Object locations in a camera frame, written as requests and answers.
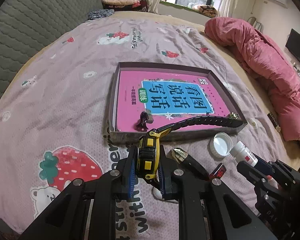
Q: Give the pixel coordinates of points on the shallow purple cardboard box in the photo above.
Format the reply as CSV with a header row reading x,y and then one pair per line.
x,y
186,133

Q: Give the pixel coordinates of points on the red black lighter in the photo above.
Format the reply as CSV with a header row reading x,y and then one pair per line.
x,y
218,172

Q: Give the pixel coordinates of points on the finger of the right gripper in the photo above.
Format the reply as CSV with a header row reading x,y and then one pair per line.
x,y
276,169
252,177

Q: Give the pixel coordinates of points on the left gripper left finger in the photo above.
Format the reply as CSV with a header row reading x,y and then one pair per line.
x,y
86,209

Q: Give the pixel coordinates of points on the grey quilted headboard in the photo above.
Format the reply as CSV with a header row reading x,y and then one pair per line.
x,y
27,26

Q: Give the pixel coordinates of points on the dark patterned cloth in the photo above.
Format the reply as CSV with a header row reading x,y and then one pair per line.
x,y
100,13

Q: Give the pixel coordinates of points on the small dark figurine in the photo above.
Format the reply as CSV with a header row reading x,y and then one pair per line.
x,y
145,119

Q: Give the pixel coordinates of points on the white pill bottle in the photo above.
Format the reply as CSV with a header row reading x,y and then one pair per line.
x,y
241,153

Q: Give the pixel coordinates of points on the pink quilt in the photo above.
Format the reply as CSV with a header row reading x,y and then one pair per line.
x,y
261,57

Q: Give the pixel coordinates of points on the gold metal knob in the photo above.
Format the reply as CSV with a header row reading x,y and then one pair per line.
x,y
234,116

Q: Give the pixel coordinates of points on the white bottle cap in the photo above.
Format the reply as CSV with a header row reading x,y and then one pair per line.
x,y
220,145

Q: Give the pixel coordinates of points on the brown patterned blanket on sill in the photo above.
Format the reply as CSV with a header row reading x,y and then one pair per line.
x,y
206,10

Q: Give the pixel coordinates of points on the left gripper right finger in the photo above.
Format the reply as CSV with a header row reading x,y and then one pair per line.
x,y
207,209

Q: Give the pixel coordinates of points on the yellow black wrist watch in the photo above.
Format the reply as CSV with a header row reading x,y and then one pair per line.
x,y
149,144

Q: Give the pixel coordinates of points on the black gold faceted bottle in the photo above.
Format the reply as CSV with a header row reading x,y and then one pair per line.
x,y
188,162

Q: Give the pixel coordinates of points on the strawberry bear bed sheet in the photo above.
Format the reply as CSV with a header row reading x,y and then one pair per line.
x,y
54,115

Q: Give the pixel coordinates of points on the pink blue workbook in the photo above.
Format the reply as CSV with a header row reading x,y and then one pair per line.
x,y
166,97

